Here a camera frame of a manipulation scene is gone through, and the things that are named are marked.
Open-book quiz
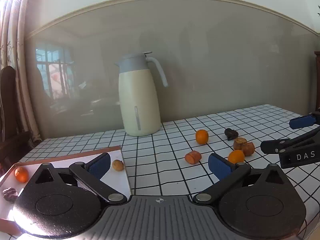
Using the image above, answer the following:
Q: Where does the carrot chunk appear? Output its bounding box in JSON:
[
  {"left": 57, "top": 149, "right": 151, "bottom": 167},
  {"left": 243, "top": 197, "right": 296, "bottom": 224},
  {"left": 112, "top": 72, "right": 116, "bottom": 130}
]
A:
[
  {"left": 241, "top": 142, "right": 255, "bottom": 157},
  {"left": 233, "top": 137, "right": 247, "bottom": 150},
  {"left": 184, "top": 151, "right": 202, "bottom": 165}
]

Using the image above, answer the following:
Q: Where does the near orange on table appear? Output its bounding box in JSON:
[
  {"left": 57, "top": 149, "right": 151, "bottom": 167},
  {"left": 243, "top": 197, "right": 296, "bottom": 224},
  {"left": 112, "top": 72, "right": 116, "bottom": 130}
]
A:
[{"left": 228, "top": 150, "right": 245, "bottom": 164}]

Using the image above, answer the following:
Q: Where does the orange on table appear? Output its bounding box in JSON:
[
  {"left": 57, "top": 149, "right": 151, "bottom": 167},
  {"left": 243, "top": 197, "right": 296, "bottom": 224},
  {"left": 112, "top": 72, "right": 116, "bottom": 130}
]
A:
[
  {"left": 228, "top": 150, "right": 245, "bottom": 164},
  {"left": 195, "top": 129, "right": 209, "bottom": 145}
]

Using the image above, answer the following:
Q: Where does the small tan fruit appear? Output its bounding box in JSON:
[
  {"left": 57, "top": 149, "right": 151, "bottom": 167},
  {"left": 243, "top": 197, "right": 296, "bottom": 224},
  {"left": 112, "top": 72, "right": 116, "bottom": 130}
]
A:
[{"left": 112, "top": 159, "right": 125, "bottom": 172}]

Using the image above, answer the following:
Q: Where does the dark dried fruit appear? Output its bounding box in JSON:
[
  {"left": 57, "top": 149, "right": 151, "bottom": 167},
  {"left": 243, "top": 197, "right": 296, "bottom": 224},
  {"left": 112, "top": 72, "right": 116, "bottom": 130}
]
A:
[{"left": 224, "top": 128, "right": 239, "bottom": 140}]

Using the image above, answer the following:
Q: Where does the far orange on table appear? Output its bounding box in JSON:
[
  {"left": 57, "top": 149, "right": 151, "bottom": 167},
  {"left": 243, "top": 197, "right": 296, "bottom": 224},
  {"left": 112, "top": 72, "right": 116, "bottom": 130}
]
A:
[{"left": 195, "top": 129, "right": 209, "bottom": 145}]

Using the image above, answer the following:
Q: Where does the orange in tray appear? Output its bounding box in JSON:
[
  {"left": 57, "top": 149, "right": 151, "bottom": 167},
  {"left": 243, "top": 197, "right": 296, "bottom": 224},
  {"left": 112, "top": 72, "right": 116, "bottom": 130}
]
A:
[{"left": 14, "top": 166, "right": 29, "bottom": 183}]

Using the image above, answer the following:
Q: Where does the brown rimmed white tray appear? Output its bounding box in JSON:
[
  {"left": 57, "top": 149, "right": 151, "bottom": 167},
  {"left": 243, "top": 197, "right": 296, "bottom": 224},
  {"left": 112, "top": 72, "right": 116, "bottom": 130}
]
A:
[{"left": 1, "top": 146, "right": 131, "bottom": 239}]

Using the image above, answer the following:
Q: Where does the dark wooden chair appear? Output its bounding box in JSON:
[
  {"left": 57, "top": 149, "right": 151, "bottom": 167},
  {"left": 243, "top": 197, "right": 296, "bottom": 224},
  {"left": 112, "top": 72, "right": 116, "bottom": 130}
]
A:
[{"left": 1, "top": 66, "right": 31, "bottom": 174}]

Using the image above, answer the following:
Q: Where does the dark walnut in tray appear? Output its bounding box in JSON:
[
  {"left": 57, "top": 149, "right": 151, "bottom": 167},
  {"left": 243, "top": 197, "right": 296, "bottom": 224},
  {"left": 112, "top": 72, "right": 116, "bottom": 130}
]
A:
[{"left": 2, "top": 187, "right": 18, "bottom": 204}]

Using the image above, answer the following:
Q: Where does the cream grey thermos jug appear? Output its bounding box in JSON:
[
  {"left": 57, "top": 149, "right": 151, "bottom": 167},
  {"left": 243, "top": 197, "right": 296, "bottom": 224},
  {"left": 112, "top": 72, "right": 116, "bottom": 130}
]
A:
[{"left": 115, "top": 51, "right": 168, "bottom": 137}]

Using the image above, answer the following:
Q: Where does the beige floral curtain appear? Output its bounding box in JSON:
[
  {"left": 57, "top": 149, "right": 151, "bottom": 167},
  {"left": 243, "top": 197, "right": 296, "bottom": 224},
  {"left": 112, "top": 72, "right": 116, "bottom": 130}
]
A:
[{"left": 1, "top": 0, "right": 41, "bottom": 144}]

